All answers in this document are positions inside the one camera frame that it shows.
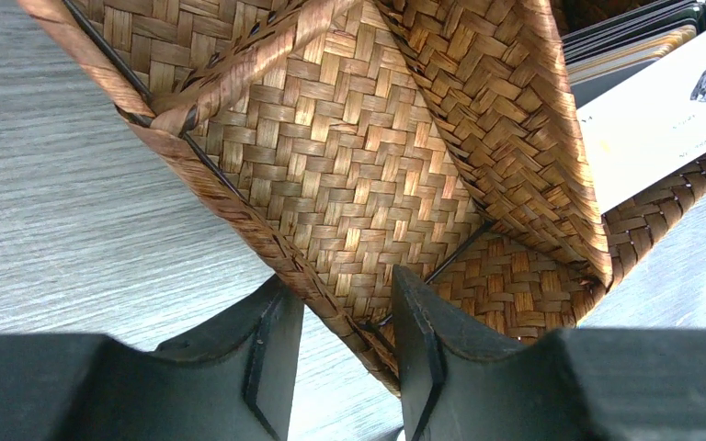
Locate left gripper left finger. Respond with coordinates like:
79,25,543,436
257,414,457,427
0,277,303,440

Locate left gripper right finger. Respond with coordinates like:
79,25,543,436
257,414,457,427
392,266,706,440

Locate brown wicker basket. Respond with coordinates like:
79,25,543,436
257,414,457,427
22,1,706,392

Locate cards in basket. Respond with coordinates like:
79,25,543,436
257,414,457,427
564,1,706,212

